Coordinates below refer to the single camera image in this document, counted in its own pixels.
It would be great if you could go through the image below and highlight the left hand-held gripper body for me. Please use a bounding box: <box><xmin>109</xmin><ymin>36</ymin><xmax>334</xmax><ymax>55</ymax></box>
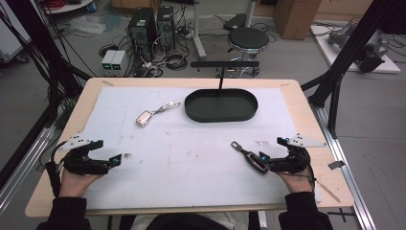
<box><xmin>57</xmin><ymin>132</ymin><xmax>111</xmax><ymax>176</ymax></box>

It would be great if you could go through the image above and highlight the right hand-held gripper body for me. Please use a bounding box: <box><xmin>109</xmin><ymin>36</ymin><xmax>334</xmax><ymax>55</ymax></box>
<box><xmin>268</xmin><ymin>133</ymin><xmax>327</xmax><ymax>175</ymax></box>

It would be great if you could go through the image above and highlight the person's right hand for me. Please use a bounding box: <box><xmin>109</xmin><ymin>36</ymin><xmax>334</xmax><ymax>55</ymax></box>
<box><xmin>275</xmin><ymin>170</ymin><xmax>316</xmax><ymax>195</ymax></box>

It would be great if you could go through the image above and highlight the person's left hand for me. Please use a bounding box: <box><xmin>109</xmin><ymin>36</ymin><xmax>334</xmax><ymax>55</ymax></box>
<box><xmin>58</xmin><ymin>167</ymin><xmax>103</xmax><ymax>198</ymax></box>

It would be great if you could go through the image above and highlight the dark tape piece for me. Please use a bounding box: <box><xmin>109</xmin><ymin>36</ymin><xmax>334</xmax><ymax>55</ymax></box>
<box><xmin>327</xmin><ymin>160</ymin><xmax>347</xmax><ymax>171</ymax></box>

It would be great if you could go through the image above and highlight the thin wooden stick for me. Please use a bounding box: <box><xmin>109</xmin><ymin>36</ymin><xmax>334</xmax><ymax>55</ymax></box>
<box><xmin>315</xmin><ymin>179</ymin><xmax>342</xmax><ymax>204</ymax></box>

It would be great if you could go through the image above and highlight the white table mat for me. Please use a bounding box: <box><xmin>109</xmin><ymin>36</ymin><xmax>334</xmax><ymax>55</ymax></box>
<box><xmin>82</xmin><ymin>86</ymin><xmax>323</xmax><ymax>211</ymax></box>

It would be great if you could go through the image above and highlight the black oval tray with stand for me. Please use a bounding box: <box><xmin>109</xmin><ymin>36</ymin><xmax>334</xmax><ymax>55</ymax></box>
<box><xmin>184</xmin><ymin>60</ymin><xmax>260</xmax><ymax>124</ymax></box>

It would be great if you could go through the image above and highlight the white bench power supply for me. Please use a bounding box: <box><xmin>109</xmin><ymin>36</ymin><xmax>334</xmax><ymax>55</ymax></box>
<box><xmin>110</xmin><ymin>50</ymin><xmax>127</xmax><ymax>78</ymax></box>
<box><xmin>101</xmin><ymin>49</ymin><xmax>118</xmax><ymax>77</ymax></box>

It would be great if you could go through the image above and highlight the black round stool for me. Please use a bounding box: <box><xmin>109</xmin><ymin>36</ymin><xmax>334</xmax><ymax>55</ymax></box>
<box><xmin>227</xmin><ymin>26</ymin><xmax>271</xmax><ymax>62</ymax></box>

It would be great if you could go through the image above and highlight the white board with equipment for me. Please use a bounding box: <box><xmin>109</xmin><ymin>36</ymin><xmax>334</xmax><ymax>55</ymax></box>
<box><xmin>310</xmin><ymin>21</ymin><xmax>402</xmax><ymax>75</ymax></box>

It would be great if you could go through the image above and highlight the large black computer tower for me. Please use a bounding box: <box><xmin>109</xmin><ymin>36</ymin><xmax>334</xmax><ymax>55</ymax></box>
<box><xmin>127</xmin><ymin>7</ymin><xmax>158</xmax><ymax>63</ymax></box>

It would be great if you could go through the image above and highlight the wooden cabinet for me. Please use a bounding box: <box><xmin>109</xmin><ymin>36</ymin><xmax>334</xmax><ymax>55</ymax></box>
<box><xmin>273</xmin><ymin>0</ymin><xmax>323</xmax><ymax>41</ymax></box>

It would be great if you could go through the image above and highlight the slim black computer tower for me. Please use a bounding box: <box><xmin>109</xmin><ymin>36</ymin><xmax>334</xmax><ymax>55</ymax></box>
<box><xmin>156</xmin><ymin>5</ymin><xmax>176</xmax><ymax>53</ymax></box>

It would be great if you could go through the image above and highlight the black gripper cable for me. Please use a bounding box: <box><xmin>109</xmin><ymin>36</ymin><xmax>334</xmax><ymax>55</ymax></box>
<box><xmin>44</xmin><ymin>141</ymin><xmax>69</xmax><ymax>198</ymax></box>

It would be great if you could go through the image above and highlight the silver car key with ring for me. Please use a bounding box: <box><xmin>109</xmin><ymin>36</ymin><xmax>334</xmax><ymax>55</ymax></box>
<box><xmin>135</xmin><ymin>100</ymin><xmax>182</xmax><ymax>128</ymax></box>

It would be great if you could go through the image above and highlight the aluminium rail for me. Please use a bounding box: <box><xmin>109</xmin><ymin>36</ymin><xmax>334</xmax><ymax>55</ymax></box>
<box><xmin>308</xmin><ymin>103</ymin><xmax>378</xmax><ymax>230</ymax></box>
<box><xmin>0</xmin><ymin>126</ymin><xmax>56</xmax><ymax>214</ymax></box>

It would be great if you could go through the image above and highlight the black metal frame stand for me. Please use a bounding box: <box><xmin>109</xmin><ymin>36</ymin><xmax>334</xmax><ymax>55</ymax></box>
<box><xmin>0</xmin><ymin>0</ymin><xmax>94</xmax><ymax>190</ymax></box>
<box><xmin>300</xmin><ymin>0</ymin><xmax>406</xmax><ymax>140</ymax></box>

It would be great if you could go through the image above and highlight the tangle of floor cables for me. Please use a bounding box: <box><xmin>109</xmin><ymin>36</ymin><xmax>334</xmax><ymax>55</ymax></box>
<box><xmin>132</xmin><ymin>47</ymin><xmax>190</xmax><ymax>79</ymax></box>

